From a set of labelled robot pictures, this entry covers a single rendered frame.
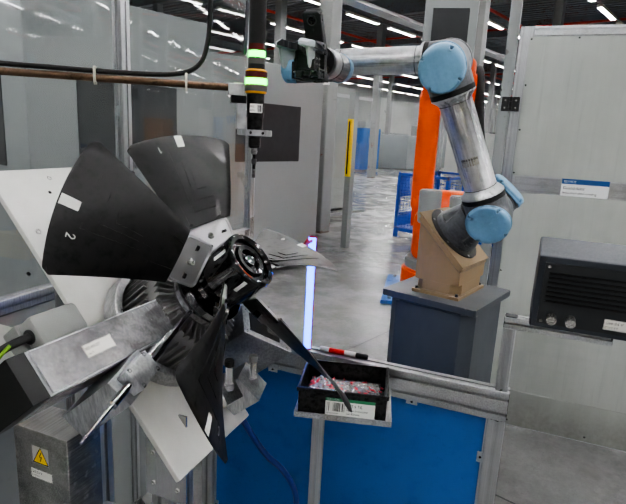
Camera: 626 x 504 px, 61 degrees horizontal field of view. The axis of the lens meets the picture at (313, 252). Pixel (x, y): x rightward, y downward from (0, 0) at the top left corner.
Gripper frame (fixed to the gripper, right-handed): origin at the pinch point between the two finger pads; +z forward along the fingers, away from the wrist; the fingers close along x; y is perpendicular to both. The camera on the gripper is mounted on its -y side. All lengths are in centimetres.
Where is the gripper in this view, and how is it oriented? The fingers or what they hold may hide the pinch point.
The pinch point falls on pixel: (289, 40)
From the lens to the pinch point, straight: 125.8
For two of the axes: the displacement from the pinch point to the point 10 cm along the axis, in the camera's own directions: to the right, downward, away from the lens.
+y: -0.2, 9.8, 2.1
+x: -9.2, -1.0, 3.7
